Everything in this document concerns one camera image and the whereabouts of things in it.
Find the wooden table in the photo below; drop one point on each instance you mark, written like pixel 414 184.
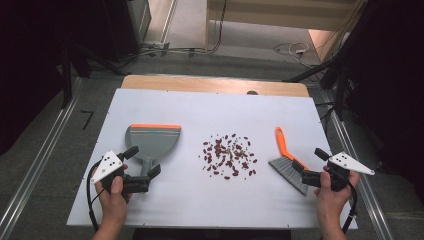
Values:
pixel 200 83

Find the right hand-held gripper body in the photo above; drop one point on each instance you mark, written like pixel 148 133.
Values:
pixel 350 163

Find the dark cabinet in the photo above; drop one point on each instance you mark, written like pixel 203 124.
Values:
pixel 126 26

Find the dark curtain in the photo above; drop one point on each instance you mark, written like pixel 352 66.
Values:
pixel 30 66
pixel 390 83

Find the person's right hand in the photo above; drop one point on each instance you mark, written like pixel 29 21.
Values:
pixel 331 203

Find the grey dustpan with orange edge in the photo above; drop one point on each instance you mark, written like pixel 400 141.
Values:
pixel 153 143

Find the white board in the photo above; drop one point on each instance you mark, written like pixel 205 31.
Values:
pixel 200 200

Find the aluminium floor rail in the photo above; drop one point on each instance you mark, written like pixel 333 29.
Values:
pixel 363 186
pixel 40 153

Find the dark round table grommet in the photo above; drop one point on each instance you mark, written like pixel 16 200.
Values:
pixel 252 92

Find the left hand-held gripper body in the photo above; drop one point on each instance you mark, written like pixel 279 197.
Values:
pixel 108 165

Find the pile of red beans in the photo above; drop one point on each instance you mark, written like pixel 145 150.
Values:
pixel 228 155

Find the black metal stand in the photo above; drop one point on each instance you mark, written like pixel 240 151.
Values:
pixel 66 76
pixel 340 86

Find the person's left hand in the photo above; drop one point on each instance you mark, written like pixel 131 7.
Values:
pixel 113 206

